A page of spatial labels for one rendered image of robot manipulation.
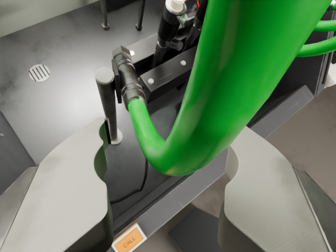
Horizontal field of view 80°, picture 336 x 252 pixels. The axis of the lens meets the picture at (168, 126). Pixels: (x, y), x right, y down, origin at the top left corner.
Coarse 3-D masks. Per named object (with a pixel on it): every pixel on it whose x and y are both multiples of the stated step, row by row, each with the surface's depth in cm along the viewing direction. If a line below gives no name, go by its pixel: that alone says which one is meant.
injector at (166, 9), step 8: (168, 0) 26; (168, 8) 26; (184, 8) 26; (168, 16) 27; (160, 24) 29; (168, 24) 28; (176, 24) 28; (160, 32) 30; (168, 32) 29; (160, 40) 32; (168, 40) 31; (176, 40) 30; (160, 48) 34; (176, 48) 31; (160, 56) 37; (152, 64) 40
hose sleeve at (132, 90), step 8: (120, 56) 21; (128, 56) 21; (120, 64) 20; (128, 64) 19; (120, 72) 19; (128, 72) 18; (120, 80) 18; (128, 80) 17; (136, 80) 18; (128, 88) 16; (136, 88) 17; (128, 96) 16; (136, 96) 16; (144, 96) 17
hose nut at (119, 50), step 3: (120, 45) 22; (117, 48) 22; (120, 48) 21; (123, 48) 22; (126, 48) 22; (114, 51) 22; (117, 51) 21; (120, 51) 21; (123, 51) 21; (126, 51) 22; (129, 51) 22; (114, 54) 21; (117, 54) 21; (129, 54) 22; (114, 57) 21
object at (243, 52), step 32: (224, 0) 2; (256, 0) 2; (288, 0) 2; (320, 0) 2; (224, 32) 2; (256, 32) 2; (288, 32) 2; (224, 64) 3; (256, 64) 3; (288, 64) 3; (192, 96) 4; (224, 96) 3; (256, 96) 3; (192, 128) 4; (224, 128) 4; (160, 160) 7; (192, 160) 5
